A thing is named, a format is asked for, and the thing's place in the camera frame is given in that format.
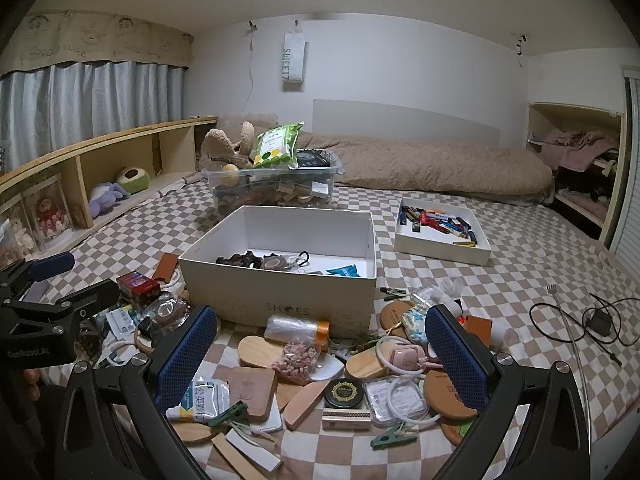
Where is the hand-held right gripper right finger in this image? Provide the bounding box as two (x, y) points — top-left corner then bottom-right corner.
(424, 303), (591, 480)

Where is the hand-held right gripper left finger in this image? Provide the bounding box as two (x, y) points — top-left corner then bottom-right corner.
(52, 304), (221, 480)

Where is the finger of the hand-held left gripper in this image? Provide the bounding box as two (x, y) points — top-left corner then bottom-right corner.
(0, 252), (76, 301)
(0, 279), (121, 331)

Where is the white blue-print sachet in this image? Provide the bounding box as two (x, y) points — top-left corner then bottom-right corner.
(166, 375), (231, 422)

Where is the brown cork block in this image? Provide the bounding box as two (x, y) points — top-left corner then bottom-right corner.
(226, 366), (278, 418)

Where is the white shoe box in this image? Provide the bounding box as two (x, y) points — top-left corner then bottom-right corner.
(177, 205), (378, 331)

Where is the plastic film roll orange core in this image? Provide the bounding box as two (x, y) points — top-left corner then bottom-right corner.
(266, 312), (332, 352)

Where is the brown leather pouch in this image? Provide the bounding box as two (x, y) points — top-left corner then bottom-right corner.
(462, 314), (494, 350)

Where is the round cork board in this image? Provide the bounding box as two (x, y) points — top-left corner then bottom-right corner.
(422, 369), (479, 422)

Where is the bear doll display case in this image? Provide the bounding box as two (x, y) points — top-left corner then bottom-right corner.
(22, 180), (73, 251)

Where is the wrapped brown tape roll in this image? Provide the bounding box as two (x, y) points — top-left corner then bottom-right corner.
(150, 292), (190, 326)

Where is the floral fabric pouch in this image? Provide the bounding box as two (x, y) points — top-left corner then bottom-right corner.
(401, 305), (432, 347)

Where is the red box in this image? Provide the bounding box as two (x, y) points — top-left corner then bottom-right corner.
(117, 271), (160, 303)

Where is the white fluffy doll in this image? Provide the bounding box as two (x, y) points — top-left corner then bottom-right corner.
(439, 277), (468, 316)

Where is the clear plastic packet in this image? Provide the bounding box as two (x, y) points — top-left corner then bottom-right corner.
(409, 285), (442, 307)

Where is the cork coaster green print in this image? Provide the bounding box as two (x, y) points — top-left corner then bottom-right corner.
(439, 417), (478, 447)

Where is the clear plastic case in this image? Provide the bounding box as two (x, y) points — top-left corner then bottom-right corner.
(362, 375), (432, 422)

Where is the brown leather sleeve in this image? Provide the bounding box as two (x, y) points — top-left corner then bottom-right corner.
(151, 253), (180, 281)

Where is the purple plush toy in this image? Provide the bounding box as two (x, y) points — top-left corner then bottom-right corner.
(89, 182), (132, 218)

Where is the wooden strip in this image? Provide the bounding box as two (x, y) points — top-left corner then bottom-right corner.
(211, 431), (251, 472)

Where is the white shallow box tray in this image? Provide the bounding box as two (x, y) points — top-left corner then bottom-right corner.
(392, 197), (493, 267)

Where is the dark brown hair accessory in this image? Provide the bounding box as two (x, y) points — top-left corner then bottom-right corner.
(216, 253), (263, 267)

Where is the round black tin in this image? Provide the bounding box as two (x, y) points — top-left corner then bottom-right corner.
(323, 379), (365, 409)

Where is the metal telescopic back scratcher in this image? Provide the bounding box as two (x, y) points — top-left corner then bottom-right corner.
(545, 282), (586, 413)

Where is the green avocado plush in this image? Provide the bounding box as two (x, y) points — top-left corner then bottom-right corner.
(116, 166), (152, 195)

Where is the white card strip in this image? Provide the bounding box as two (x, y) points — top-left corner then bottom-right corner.
(225, 427), (282, 472)

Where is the beige matchbox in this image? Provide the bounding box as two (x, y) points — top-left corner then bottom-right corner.
(321, 408), (372, 431)

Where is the white round puck light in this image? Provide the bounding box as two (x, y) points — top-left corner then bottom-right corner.
(306, 352), (346, 385)

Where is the wooden wedge block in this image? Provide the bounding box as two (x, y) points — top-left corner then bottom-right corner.
(283, 381), (332, 431)

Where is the wooden bedside shelf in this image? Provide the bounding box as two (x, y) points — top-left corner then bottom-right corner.
(0, 116), (218, 266)

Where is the pile of colourful lighters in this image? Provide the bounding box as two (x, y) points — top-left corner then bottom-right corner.
(397, 205), (478, 248)

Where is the grey curtain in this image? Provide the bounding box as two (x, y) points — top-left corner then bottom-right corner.
(0, 60), (185, 171)

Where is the clear plastic storage bin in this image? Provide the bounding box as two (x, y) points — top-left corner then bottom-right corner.
(205, 150), (346, 211)

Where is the pile of wooden blocks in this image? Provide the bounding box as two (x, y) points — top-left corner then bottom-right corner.
(250, 180), (313, 208)

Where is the beige fuzzy blanket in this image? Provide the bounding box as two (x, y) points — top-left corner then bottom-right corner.
(295, 132), (555, 206)

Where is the brown teddy plush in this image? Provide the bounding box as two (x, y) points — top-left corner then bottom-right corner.
(197, 121), (256, 171)

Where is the green wet wipes pack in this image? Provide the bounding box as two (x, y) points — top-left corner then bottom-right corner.
(251, 122), (304, 170)

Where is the beige printed valance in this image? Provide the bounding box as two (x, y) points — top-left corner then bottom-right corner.
(0, 10), (193, 78)

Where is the black box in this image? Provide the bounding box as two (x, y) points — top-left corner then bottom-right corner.
(296, 149), (335, 169)

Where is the pink clothes pile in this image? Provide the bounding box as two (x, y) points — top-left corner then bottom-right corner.
(532, 129), (608, 171)

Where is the beige fuzzy pillow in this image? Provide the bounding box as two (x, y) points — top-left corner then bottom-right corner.
(216, 112), (280, 136)

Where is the white closet door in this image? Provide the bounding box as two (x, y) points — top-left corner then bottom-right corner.
(607, 64), (640, 281)

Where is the wooden closet shelf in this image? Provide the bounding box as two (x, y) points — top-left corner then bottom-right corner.
(525, 102), (628, 241)

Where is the white hanging paper bag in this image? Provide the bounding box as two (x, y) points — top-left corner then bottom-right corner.
(282, 20), (306, 83)

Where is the pink clip ring light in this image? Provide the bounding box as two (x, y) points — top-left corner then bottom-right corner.
(376, 335), (442, 377)

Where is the black charger with cable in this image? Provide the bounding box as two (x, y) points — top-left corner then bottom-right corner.
(529, 294), (640, 361)

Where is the wall hook with cord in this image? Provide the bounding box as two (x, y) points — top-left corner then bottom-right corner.
(245, 20), (261, 116)

